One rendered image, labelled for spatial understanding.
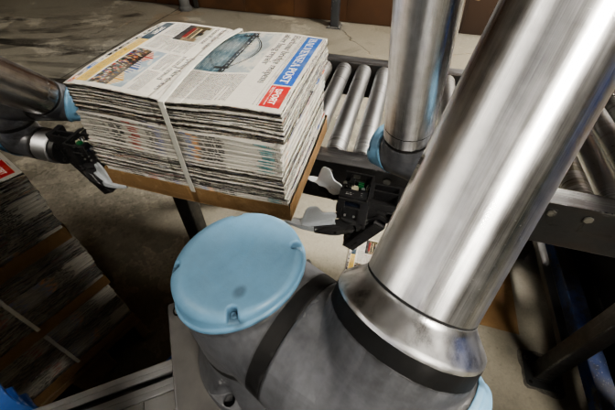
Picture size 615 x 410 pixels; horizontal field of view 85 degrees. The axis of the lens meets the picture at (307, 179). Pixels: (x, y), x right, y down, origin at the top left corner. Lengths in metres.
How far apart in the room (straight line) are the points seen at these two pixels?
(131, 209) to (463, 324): 1.78
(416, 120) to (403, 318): 0.31
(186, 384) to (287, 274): 0.27
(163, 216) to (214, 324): 1.56
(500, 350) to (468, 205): 1.32
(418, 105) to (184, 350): 0.44
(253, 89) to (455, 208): 0.37
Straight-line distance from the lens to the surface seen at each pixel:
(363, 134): 0.84
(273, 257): 0.29
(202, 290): 0.29
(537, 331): 1.63
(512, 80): 0.24
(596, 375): 1.50
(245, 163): 0.55
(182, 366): 0.52
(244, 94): 0.52
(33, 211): 0.95
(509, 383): 1.50
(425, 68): 0.43
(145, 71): 0.64
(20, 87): 0.76
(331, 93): 0.99
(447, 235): 0.23
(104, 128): 0.68
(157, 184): 0.70
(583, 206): 0.84
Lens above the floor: 1.29
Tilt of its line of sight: 44 degrees down
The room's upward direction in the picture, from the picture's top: straight up
